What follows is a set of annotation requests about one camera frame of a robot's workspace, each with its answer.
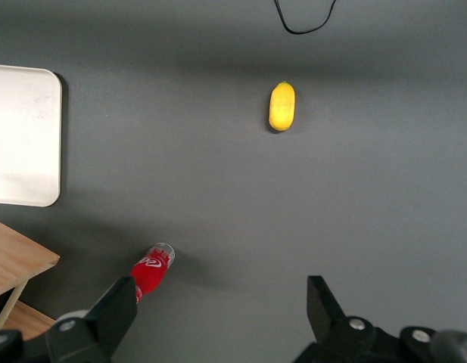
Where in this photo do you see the red cola bottle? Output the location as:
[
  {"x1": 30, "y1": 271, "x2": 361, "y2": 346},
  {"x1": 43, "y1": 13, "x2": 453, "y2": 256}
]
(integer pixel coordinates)
[{"x1": 128, "y1": 241, "x2": 176, "y2": 306}]

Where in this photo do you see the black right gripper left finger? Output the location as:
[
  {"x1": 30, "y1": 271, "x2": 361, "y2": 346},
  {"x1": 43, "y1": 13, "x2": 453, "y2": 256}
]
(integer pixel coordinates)
[{"x1": 45, "y1": 275, "x2": 139, "y2": 363}]

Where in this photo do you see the yellow lemon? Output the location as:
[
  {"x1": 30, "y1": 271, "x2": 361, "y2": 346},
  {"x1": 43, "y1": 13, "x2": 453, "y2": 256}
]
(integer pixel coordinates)
[{"x1": 267, "y1": 80, "x2": 297, "y2": 133}]

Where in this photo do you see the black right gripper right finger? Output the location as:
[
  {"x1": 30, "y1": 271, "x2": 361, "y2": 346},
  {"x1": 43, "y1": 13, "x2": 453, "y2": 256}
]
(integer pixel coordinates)
[{"x1": 293, "y1": 275, "x2": 385, "y2": 363}]

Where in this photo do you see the thin black looped cable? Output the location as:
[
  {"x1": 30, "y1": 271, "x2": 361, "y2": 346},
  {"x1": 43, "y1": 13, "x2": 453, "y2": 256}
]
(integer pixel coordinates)
[{"x1": 273, "y1": 0, "x2": 338, "y2": 36}]

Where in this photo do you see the cream rectangular tray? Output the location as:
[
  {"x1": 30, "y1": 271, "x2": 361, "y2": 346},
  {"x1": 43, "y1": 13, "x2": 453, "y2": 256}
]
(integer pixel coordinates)
[{"x1": 0, "y1": 63, "x2": 64, "y2": 208}]

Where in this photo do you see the wooden drawer with handle plate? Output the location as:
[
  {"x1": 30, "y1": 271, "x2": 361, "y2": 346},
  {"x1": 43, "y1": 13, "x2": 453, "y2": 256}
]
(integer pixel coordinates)
[{"x1": 0, "y1": 216, "x2": 61, "y2": 330}]

